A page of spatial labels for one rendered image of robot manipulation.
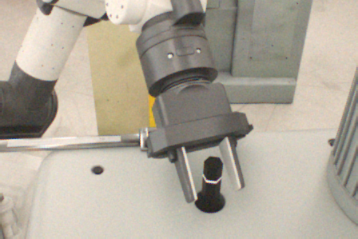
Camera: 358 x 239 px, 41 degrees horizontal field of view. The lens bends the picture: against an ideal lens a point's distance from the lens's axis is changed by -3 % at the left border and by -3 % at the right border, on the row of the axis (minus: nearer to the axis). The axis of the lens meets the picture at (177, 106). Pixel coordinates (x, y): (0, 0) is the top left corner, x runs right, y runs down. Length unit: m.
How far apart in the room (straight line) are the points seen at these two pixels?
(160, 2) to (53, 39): 0.34
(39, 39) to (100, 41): 1.58
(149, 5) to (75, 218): 0.27
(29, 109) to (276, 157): 0.51
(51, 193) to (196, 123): 0.20
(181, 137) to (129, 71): 2.04
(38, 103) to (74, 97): 2.84
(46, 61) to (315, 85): 3.30
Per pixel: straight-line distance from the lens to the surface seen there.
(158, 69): 0.57
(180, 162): 0.55
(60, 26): 0.89
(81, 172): 0.63
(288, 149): 0.67
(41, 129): 1.04
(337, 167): 0.61
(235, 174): 0.56
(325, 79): 4.14
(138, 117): 2.77
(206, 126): 0.55
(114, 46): 2.49
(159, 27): 0.58
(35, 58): 0.92
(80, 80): 3.98
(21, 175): 1.00
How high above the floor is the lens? 2.35
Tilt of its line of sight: 40 degrees down
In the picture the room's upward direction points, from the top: 1 degrees clockwise
